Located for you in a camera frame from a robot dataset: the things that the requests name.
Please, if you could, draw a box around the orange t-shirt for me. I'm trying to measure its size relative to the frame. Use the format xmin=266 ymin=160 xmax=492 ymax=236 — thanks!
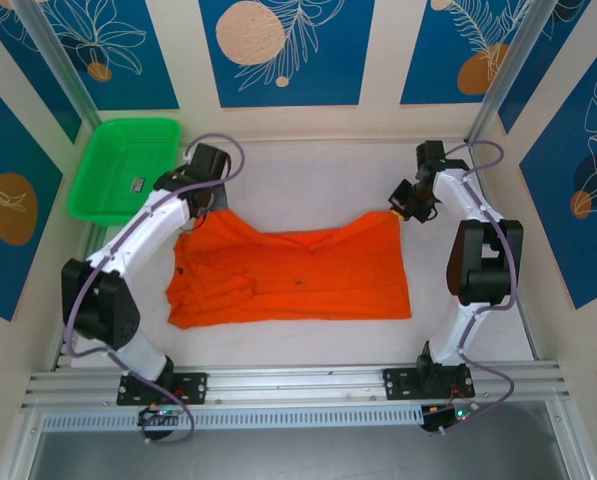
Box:
xmin=165 ymin=209 xmax=413 ymax=330

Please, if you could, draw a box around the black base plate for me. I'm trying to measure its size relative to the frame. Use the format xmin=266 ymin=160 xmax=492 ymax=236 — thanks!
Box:
xmin=116 ymin=372 xmax=209 ymax=406
xmin=382 ymin=368 xmax=477 ymax=401

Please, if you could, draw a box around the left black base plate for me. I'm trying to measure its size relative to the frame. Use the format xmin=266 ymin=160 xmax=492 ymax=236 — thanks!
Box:
xmin=116 ymin=372 xmax=209 ymax=406

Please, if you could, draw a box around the grey slotted cable duct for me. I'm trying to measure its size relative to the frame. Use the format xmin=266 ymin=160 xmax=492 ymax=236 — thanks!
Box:
xmin=40 ymin=405 xmax=424 ymax=432

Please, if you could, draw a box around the long aluminium mounting rail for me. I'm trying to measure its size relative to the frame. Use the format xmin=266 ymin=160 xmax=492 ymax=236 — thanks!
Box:
xmin=20 ymin=362 xmax=572 ymax=409

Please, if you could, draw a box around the aluminium corner post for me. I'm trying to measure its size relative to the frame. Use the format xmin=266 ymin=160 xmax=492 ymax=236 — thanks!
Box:
xmin=15 ymin=0 xmax=118 ymax=154
xmin=466 ymin=0 xmax=555 ymax=147

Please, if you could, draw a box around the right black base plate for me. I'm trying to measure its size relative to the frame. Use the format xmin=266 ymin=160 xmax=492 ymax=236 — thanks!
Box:
xmin=382 ymin=368 xmax=477 ymax=401

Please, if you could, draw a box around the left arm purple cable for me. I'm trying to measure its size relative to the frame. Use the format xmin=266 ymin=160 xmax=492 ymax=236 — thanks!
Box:
xmin=61 ymin=132 xmax=248 ymax=445

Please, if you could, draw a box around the aluminium frame bar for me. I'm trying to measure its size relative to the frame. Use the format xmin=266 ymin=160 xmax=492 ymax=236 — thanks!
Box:
xmin=545 ymin=399 xmax=597 ymax=480
xmin=0 ymin=407 xmax=47 ymax=480

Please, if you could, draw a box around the green plastic basket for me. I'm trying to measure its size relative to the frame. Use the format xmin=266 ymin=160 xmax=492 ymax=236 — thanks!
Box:
xmin=66 ymin=117 xmax=183 ymax=227

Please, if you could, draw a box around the grey metal shelf sheet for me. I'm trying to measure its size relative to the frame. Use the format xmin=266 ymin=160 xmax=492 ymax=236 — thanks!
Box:
xmin=27 ymin=399 xmax=574 ymax=480

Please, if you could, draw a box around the aluminium side rail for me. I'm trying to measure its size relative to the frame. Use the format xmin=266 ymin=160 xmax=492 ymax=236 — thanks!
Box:
xmin=467 ymin=144 xmax=540 ymax=362
xmin=51 ymin=222 xmax=107 ymax=371

